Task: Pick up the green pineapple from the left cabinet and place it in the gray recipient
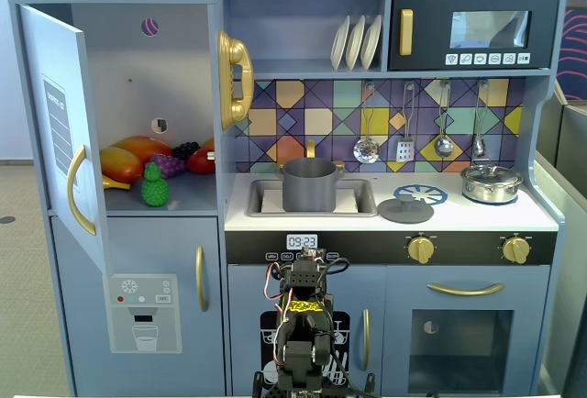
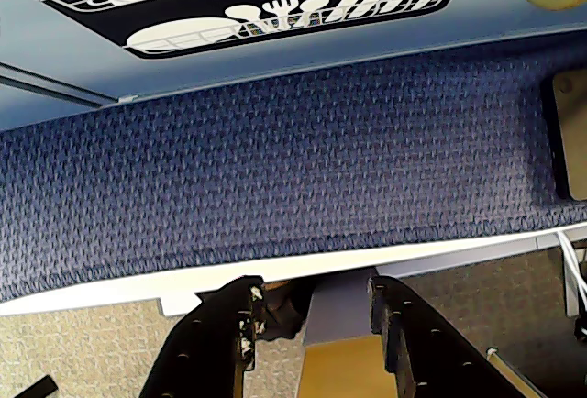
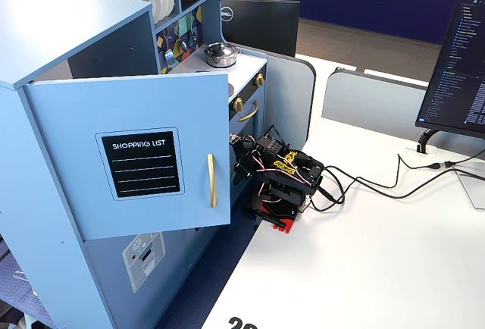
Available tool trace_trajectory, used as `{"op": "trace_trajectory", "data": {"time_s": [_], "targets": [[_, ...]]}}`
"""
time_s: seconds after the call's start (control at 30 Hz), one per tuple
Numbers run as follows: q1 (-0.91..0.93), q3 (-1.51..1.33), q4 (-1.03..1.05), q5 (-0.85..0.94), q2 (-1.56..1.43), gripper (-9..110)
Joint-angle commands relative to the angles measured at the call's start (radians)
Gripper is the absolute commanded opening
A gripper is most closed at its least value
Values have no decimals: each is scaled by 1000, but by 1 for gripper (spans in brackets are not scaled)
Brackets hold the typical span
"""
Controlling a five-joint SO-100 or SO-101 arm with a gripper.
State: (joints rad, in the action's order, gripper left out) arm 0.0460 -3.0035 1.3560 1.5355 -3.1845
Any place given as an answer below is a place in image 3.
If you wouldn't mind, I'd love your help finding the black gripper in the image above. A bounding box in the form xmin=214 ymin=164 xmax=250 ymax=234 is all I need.
xmin=233 ymin=135 xmax=289 ymax=188

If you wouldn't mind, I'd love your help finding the blue cabinet door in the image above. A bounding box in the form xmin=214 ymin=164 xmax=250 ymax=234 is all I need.
xmin=22 ymin=72 xmax=233 ymax=241

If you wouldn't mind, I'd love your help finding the blue toy kitchen cabinet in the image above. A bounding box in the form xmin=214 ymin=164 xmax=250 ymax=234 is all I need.
xmin=0 ymin=0 xmax=318 ymax=329

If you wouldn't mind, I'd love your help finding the red and black base clamp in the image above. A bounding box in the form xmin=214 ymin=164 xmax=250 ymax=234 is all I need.
xmin=242 ymin=192 xmax=305 ymax=236

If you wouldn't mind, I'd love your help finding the gray desk divider panel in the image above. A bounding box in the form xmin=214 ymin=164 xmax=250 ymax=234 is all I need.
xmin=321 ymin=67 xmax=431 ymax=143
xmin=242 ymin=42 xmax=318 ymax=149

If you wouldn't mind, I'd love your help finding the black shopping list sticker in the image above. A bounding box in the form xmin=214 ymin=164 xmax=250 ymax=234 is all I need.
xmin=95 ymin=127 xmax=186 ymax=202

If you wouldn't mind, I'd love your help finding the silver toy pot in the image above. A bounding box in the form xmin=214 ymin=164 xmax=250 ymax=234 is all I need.
xmin=203 ymin=54 xmax=238 ymax=69

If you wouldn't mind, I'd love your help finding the black Dell monitor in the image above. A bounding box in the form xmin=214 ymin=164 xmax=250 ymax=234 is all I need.
xmin=220 ymin=0 xmax=301 ymax=58

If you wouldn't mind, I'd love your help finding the monitor showing code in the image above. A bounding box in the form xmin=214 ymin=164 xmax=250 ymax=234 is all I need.
xmin=415 ymin=0 xmax=485 ymax=136

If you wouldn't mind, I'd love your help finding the gold door handle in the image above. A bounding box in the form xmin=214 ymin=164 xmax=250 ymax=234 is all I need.
xmin=206 ymin=153 xmax=218 ymax=209

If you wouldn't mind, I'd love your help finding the gold oven handle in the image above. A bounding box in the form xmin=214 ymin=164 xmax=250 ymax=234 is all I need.
xmin=237 ymin=99 xmax=261 ymax=123

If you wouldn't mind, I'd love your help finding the black cable with connector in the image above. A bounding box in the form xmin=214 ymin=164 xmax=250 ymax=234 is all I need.
xmin=310 ymin=152 xmax=485 ymax=213

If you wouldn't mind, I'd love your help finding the gray monitor base plate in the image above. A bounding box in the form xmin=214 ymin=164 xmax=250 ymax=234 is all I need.
xmin=452 ymin=167 xmax=485 ymax=211

